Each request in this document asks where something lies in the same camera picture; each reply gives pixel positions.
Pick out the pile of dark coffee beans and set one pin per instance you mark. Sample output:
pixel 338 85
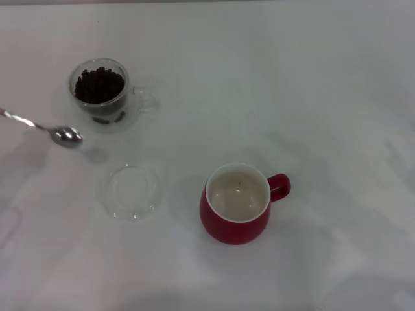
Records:
pixel 99 85

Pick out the red mug with white inside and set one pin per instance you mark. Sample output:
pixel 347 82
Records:
pixel 233 228

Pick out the clear glass saucer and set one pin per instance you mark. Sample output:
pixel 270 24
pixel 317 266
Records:
pixel 133 194

